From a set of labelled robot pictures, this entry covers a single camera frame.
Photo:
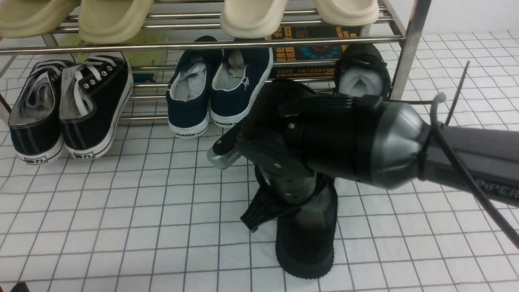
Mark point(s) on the dark object bottom left corner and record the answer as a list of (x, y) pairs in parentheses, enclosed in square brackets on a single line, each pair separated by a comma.
[(21, 286)]

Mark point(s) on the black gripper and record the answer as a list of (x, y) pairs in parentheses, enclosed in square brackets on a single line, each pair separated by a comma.
[(295, 132)]

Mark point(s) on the black canvas sneaker white laces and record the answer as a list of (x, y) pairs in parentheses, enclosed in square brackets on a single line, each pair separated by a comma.
[(93, 95)]

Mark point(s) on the cream slipper far right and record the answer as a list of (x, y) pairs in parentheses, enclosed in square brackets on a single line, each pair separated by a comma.
[(348, 12)]

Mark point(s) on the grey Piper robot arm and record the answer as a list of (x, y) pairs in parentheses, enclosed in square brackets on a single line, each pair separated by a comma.
[(483, 162)]

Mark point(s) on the navy Warrior sneaker right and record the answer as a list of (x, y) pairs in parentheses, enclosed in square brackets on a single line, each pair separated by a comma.
[(237, 82)]

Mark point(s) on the silver metal shoe rack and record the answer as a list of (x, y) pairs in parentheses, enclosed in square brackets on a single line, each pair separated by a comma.
[(408, 40)]

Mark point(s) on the left beige slipper far left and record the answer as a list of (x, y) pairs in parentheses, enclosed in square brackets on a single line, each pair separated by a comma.
[(31, 18)]

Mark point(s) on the black canvas sneaker far left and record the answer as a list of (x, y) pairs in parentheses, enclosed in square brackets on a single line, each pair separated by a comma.
[(34, 118)]

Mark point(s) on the navy warrior sneaker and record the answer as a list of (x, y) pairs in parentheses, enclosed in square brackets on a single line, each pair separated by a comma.
[(188, 92), (237, 82)]

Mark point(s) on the cream slipper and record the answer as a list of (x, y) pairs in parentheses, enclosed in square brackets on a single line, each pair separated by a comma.
[(348, 12), (251, 19)]

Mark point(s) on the yellow-green box behind rack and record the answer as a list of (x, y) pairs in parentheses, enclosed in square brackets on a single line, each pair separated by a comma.
[(137, 59)]

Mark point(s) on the black knit sneaker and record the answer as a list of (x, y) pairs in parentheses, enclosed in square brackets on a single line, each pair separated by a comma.
[(361, 71), (305, 242)]

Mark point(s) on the black box orange text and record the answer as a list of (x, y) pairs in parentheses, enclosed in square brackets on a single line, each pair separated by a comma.
[(308, 52)]

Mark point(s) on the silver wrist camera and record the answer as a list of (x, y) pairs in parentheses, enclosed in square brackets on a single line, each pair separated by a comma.
[(224, 153)]

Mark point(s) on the navy Warrior sneaker left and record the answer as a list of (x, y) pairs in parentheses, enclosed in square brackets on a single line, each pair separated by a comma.
[(188, 92)]

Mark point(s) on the beige slipper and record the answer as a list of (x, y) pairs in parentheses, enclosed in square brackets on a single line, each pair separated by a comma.
[(111, 21), (31, 18)]

